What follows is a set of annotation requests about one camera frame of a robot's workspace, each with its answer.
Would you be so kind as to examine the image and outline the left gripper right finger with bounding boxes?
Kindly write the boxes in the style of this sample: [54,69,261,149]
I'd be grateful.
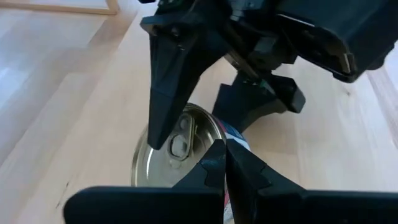
[226,138,398,224]

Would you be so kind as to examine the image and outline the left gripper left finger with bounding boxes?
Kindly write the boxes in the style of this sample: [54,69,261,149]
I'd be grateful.
[63,139,227,224]

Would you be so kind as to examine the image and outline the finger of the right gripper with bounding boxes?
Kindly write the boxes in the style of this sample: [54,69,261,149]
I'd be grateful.
[212,73,307,134]
[139,12,219,151]

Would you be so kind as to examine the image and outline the Wild Planet blue tuna can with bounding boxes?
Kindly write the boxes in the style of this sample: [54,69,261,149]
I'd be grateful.
[130,102,252,224]

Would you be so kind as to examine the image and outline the wooden slatted shelf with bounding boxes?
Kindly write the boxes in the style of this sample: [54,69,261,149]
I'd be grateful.
[0,0,121,16]

